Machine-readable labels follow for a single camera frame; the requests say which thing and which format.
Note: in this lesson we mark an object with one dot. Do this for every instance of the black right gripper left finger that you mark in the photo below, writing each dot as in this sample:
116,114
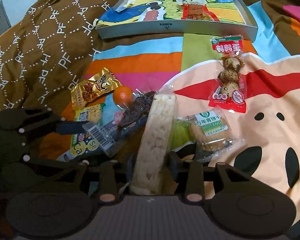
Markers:
107,182

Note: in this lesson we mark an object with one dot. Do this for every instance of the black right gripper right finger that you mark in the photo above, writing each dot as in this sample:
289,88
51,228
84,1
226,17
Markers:
190,176

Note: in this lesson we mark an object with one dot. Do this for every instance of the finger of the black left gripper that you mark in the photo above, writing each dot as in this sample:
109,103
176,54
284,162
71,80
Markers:
71,127

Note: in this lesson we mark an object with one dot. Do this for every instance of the yellow blue calcium snack pack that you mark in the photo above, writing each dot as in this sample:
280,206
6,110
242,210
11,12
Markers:
83,143

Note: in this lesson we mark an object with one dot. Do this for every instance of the white rice cracker bar pack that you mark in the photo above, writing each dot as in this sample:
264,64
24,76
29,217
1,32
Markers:
148,172

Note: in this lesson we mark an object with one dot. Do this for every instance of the green label biscuit pack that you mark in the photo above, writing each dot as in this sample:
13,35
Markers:
209,132

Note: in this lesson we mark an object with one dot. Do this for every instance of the gold duck heart snack pack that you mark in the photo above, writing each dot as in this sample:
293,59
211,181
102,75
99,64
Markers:
90,89

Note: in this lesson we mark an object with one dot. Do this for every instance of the red quail egg snack pack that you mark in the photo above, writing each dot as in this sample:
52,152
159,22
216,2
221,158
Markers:
231,90

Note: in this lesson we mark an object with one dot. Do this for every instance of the small orange mandarin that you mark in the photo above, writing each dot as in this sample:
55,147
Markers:
123,96

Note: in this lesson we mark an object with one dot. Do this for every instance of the brown PF patterned pillow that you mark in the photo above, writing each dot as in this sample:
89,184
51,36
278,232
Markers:
47,53

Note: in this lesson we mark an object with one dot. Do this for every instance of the colourful cartoon bed sheet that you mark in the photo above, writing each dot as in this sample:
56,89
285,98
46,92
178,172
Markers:
136,46

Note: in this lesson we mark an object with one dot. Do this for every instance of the grey tray with colourful liner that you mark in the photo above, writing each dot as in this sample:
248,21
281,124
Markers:
176,15

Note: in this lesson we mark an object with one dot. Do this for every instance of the red snack pack in tray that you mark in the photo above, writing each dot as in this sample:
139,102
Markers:
197,11

